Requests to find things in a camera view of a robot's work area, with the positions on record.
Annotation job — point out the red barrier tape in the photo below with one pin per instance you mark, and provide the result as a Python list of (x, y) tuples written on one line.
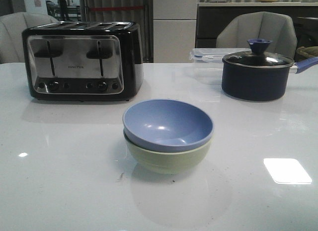
[(117, 8)]

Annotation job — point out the beige armchair right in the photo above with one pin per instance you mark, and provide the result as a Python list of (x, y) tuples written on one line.
[(278, 28)]

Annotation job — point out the dark kitchen counter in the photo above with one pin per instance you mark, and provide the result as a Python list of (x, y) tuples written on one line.
[(212, 18)]

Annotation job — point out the dark blue saucepan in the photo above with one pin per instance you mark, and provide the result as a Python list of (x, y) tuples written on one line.
[(260, 83)]

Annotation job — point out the clear plastic storage container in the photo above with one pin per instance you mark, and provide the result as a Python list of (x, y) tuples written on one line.
[(208, 65)]

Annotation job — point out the person in dark clothes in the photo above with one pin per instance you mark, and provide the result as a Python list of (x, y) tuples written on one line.
[(63, 10)]

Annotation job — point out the white cabinet column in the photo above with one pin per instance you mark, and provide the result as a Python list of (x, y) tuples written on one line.
[(174, 28)]

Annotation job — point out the black and steel toaster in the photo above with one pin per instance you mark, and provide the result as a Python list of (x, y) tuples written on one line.
[(84, 61)]

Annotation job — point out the blue bowl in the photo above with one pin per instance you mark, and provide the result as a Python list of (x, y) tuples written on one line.
[(165, 125)]

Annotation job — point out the glass pot lid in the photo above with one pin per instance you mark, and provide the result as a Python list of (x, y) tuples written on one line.
[(258, 56)]

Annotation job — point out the green bowl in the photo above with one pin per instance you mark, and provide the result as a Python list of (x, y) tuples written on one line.
[(167, 163)]

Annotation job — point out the beige armchair left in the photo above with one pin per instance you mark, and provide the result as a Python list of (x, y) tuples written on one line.
[(11, 28)]

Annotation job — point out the beige armchair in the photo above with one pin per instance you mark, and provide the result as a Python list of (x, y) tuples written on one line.
[(278, 28), (11, 28)]

